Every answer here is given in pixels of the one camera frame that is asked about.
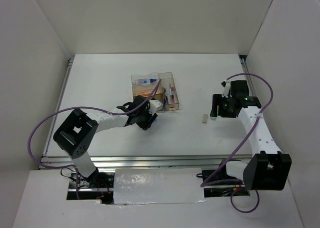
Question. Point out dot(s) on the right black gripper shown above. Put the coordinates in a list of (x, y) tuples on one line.
[(217, 100)]

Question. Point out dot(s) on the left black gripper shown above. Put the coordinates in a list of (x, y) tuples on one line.
[(150, 118)]

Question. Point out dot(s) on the orange transparent case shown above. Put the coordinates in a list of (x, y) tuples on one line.
[(146, 93)]

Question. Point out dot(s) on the beige eraser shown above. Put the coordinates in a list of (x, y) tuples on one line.
[(205, 118)]

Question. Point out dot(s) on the small blue cap bottle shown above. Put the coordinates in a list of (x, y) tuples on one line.
[(147, 81)]

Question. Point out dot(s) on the red gel pen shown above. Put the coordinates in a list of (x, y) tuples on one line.
[(172, 97)]

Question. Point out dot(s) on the black gel pen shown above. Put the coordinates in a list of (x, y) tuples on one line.
[(166, 96)]

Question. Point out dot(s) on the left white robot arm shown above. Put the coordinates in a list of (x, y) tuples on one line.
[(76, 133)]

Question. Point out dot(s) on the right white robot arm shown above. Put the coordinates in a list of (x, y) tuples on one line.
[(268, 168)]

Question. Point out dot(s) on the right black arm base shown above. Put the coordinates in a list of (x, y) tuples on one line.
[(220, 179)]

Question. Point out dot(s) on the tiered clear stationery organizer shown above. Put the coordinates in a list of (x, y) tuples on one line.
[(155, 87)]

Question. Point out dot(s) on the clear pen tray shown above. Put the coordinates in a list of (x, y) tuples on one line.
[(167, 78)]

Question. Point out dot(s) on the white foil sheet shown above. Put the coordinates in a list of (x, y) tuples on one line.
[(157, 186)]

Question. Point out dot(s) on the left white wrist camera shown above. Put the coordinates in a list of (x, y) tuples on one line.
[(154, 106)]

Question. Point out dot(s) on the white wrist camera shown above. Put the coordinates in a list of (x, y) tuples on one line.
[(226, 91), (154, 106)]

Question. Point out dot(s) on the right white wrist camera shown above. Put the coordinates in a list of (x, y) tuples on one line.
[(226, 91)]

